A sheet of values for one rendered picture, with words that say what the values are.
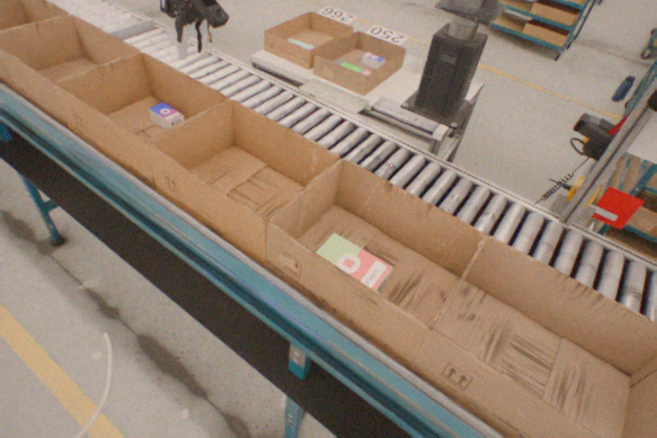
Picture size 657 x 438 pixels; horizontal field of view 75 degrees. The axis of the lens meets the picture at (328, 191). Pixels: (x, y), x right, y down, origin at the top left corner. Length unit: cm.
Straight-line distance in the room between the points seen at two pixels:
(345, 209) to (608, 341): 67
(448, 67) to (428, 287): 101
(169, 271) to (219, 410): 66
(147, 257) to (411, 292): 82
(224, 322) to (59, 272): 121
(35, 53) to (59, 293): 102
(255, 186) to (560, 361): 85
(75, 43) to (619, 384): 193
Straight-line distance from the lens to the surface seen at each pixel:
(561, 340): 113
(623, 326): 108
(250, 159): 131
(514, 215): 157
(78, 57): 193
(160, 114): 145
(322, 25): 246
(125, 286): 218
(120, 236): 152
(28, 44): 184
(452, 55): 180
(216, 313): 129
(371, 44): 230
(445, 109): 189
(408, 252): 112
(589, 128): 150
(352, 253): 99
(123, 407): 191
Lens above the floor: 172
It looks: 43 degrees down
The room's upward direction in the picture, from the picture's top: 8 degrees clockwise
